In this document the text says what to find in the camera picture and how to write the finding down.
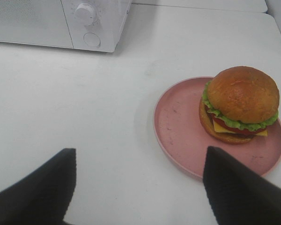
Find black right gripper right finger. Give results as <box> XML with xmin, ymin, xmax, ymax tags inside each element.
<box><xmin>203</xmin><ymin>146</ymin><xmax>281</xmax><ymax>225</ymax></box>

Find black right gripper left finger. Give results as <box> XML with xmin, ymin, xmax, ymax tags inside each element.
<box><xmin>0</xmin><ymin>149</ymin><xmax>76</xmax><ymax>225</ymax></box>

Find pink round plate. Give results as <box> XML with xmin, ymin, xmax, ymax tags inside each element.
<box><xmin>153</xmin><ymin>77</ymin><xmax>281</xmax><ymax>180</ymax></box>

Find burger with lettuce and cheese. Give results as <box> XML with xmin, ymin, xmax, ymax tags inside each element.
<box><xmin>199</xmin><ymin>66</ymin><xmax>280</xmax><ymax>144</ymax></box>

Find round white door button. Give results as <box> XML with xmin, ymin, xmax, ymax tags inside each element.
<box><xmin>83</xmin><ymin>33</ymin><xmax>101</xmax><ymax>47</ymax></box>

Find white microwave door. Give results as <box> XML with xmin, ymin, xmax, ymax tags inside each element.
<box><xmin>0</xmin><ymin>0</ymin><xmax>73</xmax><ymax>48</ymax></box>

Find white microwave knob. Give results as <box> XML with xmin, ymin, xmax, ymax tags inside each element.
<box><xmin>74</xmin><ymin>3</ymin><xmax>96</xmax><ymax>25</ymax></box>

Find white microwave oven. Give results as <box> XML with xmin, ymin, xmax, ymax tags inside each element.
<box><xmin>0</xmin><ymin>0</ymin><xmax>133</xmax><ymax>53</ymax></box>

